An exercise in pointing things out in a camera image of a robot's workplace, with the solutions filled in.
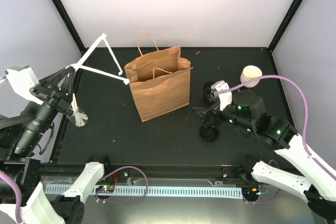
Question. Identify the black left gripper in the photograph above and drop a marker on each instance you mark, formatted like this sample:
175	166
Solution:
54	97

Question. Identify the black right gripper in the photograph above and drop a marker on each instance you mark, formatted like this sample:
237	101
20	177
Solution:
207	116

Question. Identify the brown paper bag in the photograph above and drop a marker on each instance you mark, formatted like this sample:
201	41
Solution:
159	81

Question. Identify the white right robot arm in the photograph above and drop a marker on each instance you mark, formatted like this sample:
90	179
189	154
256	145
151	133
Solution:
247	111

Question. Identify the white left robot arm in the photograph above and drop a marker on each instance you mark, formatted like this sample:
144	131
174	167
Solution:
22	192

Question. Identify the white wooden stirrers in glass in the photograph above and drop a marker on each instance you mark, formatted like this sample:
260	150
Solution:
77	116

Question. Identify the stack of black paper cups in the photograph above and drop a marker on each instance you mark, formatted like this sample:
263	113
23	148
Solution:
250	72

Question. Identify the right small circuit board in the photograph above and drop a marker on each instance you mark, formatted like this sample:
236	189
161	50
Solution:
255	191

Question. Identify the small circuit board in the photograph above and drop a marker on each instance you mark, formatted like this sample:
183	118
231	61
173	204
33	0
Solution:
255	191
105	189

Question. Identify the left small circuit board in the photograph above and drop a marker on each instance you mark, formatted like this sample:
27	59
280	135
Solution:
105	189

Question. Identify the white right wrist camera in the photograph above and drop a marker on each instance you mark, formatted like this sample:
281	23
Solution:
220	89

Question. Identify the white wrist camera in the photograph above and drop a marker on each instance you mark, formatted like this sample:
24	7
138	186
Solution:
220	89
22	80

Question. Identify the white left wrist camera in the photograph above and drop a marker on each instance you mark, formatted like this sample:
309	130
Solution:
22	80

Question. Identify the black front aluminium rail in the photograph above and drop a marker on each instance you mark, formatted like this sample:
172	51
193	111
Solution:
234	173

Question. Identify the white slotted cable duct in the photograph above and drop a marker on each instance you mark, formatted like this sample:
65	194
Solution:
170	191

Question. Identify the black frame post left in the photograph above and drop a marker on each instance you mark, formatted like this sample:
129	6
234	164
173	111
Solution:
58	4

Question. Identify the black frame post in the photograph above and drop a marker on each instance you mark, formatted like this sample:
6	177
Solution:
293	8
58	4

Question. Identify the black frame post right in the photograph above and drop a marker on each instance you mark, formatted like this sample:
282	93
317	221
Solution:
293	8

